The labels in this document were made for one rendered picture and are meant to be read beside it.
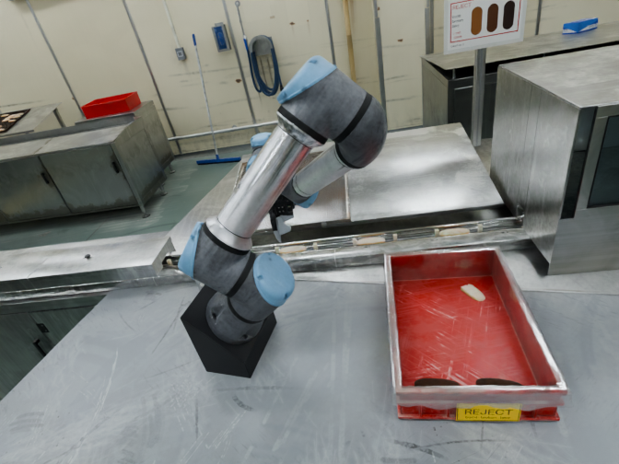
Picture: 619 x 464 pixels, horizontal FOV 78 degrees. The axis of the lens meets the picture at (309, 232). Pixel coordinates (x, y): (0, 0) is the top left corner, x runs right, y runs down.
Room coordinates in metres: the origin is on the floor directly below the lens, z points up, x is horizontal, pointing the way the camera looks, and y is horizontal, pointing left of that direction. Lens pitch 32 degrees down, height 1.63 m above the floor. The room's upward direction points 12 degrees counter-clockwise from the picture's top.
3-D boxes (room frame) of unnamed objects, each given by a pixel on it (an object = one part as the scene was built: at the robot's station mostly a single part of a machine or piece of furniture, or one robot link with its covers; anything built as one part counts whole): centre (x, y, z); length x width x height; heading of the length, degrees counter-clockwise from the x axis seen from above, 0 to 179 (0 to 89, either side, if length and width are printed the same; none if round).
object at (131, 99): (4.56, 1.84, 0.94); 0.51 x 0.36 x 0.13; 84
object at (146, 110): (4.56, 1.84, 0.44); 0.70 x 0.55 x 0.87; 80
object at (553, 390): (0.66, -0.31, 0.88); 0.49 x 0.34 x 0.10; 167
